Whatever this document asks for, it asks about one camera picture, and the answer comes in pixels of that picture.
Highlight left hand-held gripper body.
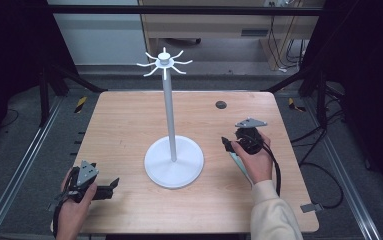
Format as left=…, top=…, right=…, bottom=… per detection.
left=57, top=160, right=103, bottom=204

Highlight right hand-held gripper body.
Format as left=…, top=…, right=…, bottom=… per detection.
left=234, top=117, right=268, bottom=155

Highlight light blue slim tool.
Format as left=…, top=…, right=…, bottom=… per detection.
left=229, top=151, right=255, bottom=186

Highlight person's right hand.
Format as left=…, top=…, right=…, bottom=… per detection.
left=231, top=133, right=275, bottom=185

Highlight person's left hand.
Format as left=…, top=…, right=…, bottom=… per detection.
left=57, top=168, right=98, bottom=224

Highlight yellow black tape piece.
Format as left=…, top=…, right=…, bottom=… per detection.
left=287, top=97, right=307, bottom=113
left=74, top=96, right=88, bottom=114

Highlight white hook stand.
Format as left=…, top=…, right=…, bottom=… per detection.
left=136, top=46, right=206, bottom=190

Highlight white cabinet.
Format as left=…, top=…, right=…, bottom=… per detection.
left=47, top=0, right=151, bottom=66

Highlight black curtain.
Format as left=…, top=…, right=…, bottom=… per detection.
left=0, top=0, right=79, bottom=161
left=299, top=0, right=383, bottom=204

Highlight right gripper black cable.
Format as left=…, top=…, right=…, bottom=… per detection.
left=260, top=133, right=283, bottom=198

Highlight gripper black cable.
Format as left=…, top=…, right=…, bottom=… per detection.
left=260, top=133, right=283, bottom=198
left=51, top=191, right=67, bottom=238

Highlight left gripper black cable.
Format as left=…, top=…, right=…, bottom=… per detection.
left=51, top=191, right=67, bottom=238

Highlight aluminium floor rail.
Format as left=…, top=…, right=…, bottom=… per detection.
left=0, top=96, right=65, bottom=240
left=302, top=98, right=383, bottom=240

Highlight black frame strut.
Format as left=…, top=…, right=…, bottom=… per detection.
left=264, top=65, right=331, bottom=130
left=38, top=63, right=109, bottom=128

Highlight black floor cables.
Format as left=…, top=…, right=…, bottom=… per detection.
left=290, top=108, right=346, bottom=210

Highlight grey metal bracket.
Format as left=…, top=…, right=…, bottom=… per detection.
left=300, top=202, right=324, bottom=214

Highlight hanging black cables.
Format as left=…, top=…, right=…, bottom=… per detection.
left=268, top=14, right=311, bottom=73

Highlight black horizontal frame bar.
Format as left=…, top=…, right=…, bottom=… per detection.
left=47, top=4, right=325, bottom=17

